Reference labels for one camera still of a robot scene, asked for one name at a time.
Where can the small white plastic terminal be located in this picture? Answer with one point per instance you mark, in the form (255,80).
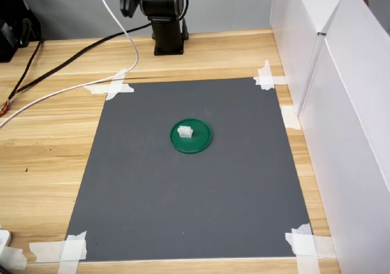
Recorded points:
(185,131)

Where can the round green lid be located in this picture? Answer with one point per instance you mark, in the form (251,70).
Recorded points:
(201,140)

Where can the dark grey mat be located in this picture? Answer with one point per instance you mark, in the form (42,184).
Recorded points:
(146,179)

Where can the white tape piece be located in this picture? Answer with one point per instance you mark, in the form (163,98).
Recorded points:
(289,117)
(12,257)
(71,249)
(266,79)
(115,86)
(304,245)

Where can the white partition board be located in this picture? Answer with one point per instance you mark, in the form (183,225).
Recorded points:
(292,27)
(350,134)

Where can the black bag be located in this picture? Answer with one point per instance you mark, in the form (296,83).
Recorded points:
(12,27)

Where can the small white bracket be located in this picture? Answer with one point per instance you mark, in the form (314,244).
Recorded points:
(4,238)

